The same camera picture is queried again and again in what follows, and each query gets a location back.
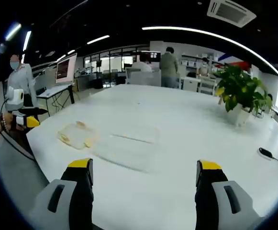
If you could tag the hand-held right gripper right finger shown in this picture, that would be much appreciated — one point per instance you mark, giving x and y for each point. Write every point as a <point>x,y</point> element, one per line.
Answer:
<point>208,191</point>

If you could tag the person's left hand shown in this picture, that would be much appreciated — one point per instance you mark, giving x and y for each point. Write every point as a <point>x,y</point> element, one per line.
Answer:
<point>11,121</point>

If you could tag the clear plastic food container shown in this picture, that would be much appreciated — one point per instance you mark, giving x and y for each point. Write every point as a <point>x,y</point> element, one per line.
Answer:
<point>76,136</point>

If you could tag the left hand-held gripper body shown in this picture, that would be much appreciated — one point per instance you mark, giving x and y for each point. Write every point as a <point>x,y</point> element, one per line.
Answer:
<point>13,95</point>

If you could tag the white desk black legs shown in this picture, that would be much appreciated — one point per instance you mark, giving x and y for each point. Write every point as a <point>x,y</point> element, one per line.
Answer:
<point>55,90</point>

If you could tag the white plant pot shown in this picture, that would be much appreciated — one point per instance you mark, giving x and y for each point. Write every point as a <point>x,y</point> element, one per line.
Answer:
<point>240,115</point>

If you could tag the clear plastic buckle container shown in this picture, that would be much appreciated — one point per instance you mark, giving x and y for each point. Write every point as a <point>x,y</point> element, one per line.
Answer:
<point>129,151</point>

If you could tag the long ceiling light strip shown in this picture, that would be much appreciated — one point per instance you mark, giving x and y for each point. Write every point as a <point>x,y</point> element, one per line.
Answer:
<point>201,32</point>

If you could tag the green potted plant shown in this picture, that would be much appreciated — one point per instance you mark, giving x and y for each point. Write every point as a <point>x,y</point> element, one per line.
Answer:
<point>241,88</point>

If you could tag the computer monitor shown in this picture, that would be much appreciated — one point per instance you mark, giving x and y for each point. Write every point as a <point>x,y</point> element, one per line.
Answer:
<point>65,69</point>

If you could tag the short ceiling light strip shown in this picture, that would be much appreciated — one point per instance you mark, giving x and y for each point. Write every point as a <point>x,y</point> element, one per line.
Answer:
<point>26,40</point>
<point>98,39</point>
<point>13,31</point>

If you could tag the ceiling air conditioner vent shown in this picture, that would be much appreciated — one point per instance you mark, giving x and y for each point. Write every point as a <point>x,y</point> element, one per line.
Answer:
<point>232,12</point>

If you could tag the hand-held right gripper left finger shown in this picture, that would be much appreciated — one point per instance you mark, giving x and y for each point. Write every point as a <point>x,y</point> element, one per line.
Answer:
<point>81,191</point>

